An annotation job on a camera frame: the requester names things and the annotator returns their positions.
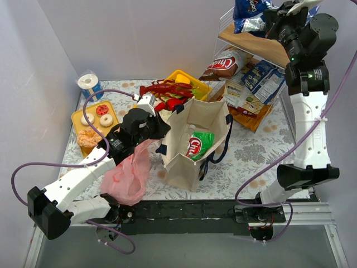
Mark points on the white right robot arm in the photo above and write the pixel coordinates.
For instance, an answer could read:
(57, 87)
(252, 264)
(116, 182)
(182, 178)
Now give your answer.
(308, 87)

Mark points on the toilet paper roll pack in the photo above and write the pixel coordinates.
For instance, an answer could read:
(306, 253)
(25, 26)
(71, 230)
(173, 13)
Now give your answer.
(89, 84)

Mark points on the white wire shelf rack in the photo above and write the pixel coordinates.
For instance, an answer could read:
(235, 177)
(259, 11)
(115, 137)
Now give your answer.
(261, 49)

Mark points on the beige canvas tote bag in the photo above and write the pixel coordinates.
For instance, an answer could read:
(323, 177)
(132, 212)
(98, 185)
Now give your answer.
(183, 172)

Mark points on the clear drink bottle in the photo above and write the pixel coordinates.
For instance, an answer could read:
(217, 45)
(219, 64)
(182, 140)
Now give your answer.
(185, 140)

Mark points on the brown Chula chips bag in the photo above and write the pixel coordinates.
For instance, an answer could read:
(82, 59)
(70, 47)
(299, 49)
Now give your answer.
(225, 65)

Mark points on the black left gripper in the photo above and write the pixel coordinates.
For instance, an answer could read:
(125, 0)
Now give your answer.
(160, 127)

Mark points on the white snack packet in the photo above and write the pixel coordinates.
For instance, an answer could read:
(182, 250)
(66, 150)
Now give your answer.
(234, 95)

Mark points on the pink plastic bag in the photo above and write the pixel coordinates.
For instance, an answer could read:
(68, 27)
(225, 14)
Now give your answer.
(126, 183)

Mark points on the orange snack bag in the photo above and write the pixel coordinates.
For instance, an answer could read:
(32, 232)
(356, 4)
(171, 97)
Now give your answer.
(249, 119)

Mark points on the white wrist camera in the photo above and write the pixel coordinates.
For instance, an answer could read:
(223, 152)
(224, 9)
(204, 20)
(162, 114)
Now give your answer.
(302, 4)
(146, 102)

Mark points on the red strawberry donut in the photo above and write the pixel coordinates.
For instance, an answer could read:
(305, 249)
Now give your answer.
(102, 110)

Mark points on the blue Kettle chips bag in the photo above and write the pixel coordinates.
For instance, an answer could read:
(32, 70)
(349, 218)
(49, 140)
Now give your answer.
(264, 80)

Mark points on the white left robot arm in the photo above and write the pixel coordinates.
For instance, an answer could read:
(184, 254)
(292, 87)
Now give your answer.
(55, 208)

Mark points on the red toy lobster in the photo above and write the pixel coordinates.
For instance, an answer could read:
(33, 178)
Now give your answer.
(167, 88)

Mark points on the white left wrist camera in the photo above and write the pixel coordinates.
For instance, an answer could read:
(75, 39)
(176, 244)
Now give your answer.
(146, 102)

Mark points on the yellow food tray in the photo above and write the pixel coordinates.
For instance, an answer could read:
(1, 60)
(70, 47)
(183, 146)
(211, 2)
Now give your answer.
(200, 90)

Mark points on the red toy chili pepper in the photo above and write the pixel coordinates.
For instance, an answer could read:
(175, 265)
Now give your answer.
(169, 105)

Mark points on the white glazed donut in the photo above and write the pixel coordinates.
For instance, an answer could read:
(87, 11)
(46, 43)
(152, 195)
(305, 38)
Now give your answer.
(106, 120)
(86, 119)

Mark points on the green Chula chips bag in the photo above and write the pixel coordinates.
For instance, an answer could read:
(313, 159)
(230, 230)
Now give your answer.
(200, 143)

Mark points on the blue Doritos chips bag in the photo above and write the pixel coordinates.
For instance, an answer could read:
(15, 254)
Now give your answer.
(248, 15)

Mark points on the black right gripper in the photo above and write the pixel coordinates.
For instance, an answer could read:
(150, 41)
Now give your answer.
(275, 17)

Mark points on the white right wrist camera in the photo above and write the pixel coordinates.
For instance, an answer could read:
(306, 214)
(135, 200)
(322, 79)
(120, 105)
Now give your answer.
(302, 4)

